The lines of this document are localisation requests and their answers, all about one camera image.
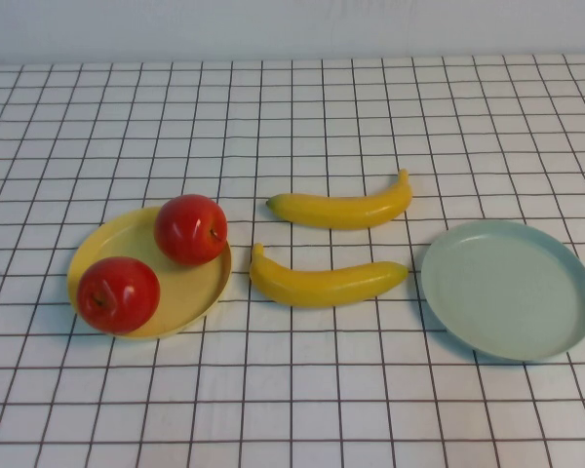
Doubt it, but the light blue round plate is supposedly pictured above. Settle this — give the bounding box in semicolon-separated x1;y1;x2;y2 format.
420;218;585;363

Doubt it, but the red apple with yellow patch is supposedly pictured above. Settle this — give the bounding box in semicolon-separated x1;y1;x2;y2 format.
153;193;228;267

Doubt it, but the white checked tablecloth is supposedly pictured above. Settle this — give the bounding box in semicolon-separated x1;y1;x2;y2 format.
0;53;585;468

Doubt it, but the yellow banana with green tip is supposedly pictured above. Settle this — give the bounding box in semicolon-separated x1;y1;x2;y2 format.
249;242;410;308

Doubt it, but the yellow round plate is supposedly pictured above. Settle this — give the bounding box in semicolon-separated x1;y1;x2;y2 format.
66;205;233;339

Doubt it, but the yellow banana with long stem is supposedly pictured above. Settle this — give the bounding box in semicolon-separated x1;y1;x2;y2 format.
265;169;413;231

